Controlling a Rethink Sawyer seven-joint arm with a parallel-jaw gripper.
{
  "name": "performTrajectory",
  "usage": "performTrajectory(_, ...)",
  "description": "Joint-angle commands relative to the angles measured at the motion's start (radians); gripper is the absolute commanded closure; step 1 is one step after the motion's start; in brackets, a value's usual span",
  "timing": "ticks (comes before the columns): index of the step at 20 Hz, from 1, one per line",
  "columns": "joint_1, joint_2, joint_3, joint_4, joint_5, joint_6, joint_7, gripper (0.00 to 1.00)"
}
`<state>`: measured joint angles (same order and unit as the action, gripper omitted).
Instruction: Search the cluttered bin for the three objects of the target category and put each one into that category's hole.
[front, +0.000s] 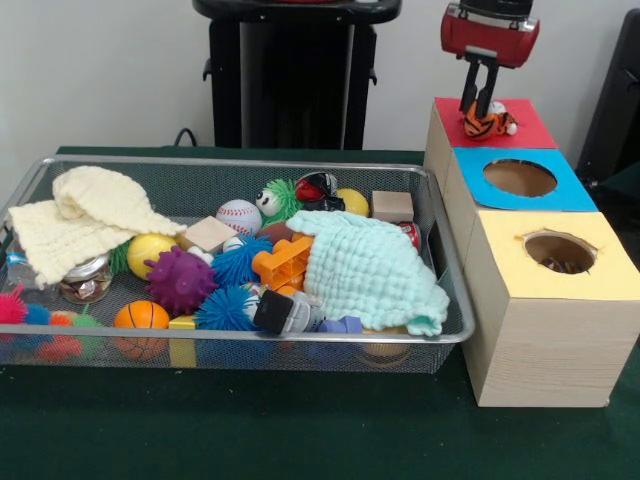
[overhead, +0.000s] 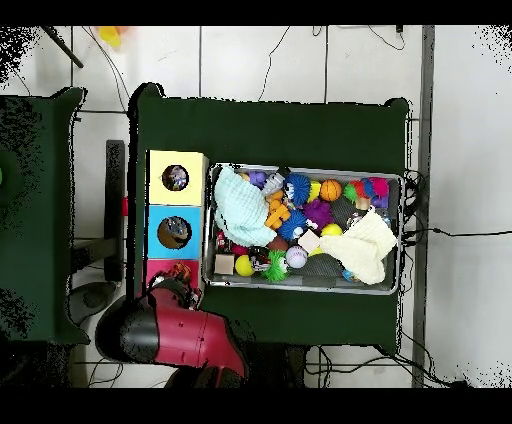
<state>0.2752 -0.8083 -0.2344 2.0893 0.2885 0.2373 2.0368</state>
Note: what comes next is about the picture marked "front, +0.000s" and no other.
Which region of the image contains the green spiky ball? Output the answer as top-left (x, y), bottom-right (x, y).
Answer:
top-left (254, 178), bottom-right (304, 226)

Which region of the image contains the cream yellow cloth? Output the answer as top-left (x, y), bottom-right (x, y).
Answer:
top-left (8, 165), bottom-right (186, 288)

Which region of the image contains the mint green cloth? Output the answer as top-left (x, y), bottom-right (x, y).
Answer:
top-left (286, 210), bottom-right (451, 338)

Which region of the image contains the black chair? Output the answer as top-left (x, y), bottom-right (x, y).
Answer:
top-left (578, 8), bottom-right (640, 191)

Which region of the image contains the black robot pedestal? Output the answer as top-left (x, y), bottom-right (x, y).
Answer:
top-left (193, 0), bottom-right (403, 151)

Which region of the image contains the pink spiky ball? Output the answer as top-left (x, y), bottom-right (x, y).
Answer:
top-left (0, 288), bottom-right (33, 326)

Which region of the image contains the wooden box with three holes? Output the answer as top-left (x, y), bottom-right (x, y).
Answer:
top-left (424, 97), bottom-right (640, 409)

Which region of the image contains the shallow clear mesh bin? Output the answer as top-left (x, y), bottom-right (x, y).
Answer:
top-left (0, 153), bottom-right (477, 376)

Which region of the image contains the orange toy basketball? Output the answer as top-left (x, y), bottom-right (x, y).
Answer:
top-left (113, 301), bottom-right (171, 359)

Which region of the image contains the orange striped tiger toy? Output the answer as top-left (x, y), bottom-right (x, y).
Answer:
top-left (462, 100), bottom-right (520, 141)

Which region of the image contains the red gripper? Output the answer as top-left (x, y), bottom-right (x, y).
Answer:
top-left (440, 3), bottom-right (541, 122)

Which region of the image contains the white toy baseball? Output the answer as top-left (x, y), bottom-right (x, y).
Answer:
top-left (214, 201), bottom-right (261, 239)

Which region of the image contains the orange plastic toy brick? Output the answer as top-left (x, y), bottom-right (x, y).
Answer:
top-left (250, 235), bottom-right (313, 295)

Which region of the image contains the yellow ball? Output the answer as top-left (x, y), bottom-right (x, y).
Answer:
top-left (336, 188), bottom-right (371, 218)
top-left (127, 233), bottom-right (179, 280)

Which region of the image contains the small wooden cube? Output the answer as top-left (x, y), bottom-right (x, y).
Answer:
top-left (372, 191), bottom-right (415, 223)

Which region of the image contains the multicolour cartoon print cloth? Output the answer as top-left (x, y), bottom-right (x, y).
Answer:
top-left (540, 256), bottom-right (591, 275)

